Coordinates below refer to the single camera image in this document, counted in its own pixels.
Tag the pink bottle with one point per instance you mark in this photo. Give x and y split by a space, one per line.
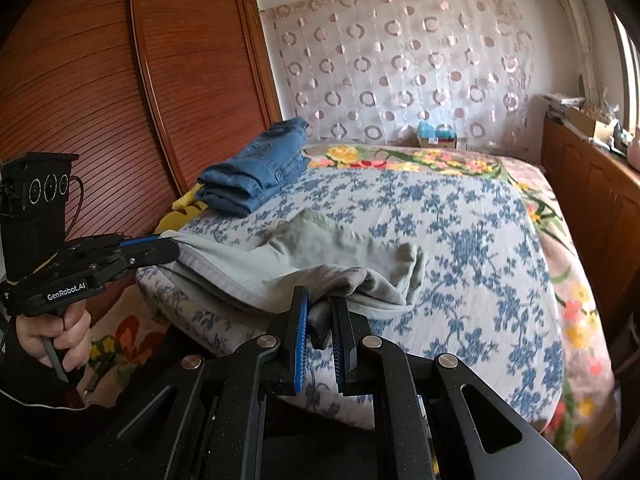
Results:
635 147

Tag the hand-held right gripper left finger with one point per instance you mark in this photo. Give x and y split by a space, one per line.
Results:
300 345

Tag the grey pants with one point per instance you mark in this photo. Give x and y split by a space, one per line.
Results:
300 260

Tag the sheer curtain with circles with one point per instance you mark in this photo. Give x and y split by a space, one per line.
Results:
400 60

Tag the wooden slatted wardrobe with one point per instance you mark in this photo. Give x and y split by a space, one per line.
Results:
125 100

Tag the blue floral blanket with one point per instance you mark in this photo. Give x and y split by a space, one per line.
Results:
450 240

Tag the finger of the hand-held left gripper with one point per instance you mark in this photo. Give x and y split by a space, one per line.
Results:
142 240
155 255

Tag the person's left hand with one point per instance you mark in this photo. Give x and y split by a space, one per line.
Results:
75 340

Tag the wooden sideboard cabinet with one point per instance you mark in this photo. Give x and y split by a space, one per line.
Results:
585 200

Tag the blue box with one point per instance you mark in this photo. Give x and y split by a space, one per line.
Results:
435 135

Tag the gathered white window curtain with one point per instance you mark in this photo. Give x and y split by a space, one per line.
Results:
575 25

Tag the folded blue jeans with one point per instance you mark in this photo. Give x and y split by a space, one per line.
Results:
255 175

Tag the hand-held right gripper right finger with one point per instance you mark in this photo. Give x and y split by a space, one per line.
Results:
341 350

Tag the pink flowered bed sheet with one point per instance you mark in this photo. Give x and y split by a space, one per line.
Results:
575 280

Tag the cardboard box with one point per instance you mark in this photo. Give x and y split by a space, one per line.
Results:
592 122

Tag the stack of papers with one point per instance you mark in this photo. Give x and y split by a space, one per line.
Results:
562 102

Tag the yellow cloth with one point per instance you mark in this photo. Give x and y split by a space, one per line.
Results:
182 207

